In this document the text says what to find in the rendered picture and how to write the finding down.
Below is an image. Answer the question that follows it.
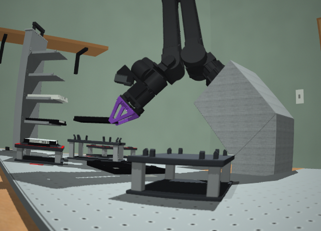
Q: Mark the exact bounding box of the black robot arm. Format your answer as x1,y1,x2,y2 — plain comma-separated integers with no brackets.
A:
114,0,225,99

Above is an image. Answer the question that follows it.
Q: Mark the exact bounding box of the white well plate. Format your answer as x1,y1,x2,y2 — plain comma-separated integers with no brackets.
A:
28,94,68,103

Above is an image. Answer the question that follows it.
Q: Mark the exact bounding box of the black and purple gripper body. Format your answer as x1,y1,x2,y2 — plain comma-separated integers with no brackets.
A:
120,86,155,117

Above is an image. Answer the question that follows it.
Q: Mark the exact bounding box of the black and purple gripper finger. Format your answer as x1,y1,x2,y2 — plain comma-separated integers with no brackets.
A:
108,96,135,124
115,107,139,126

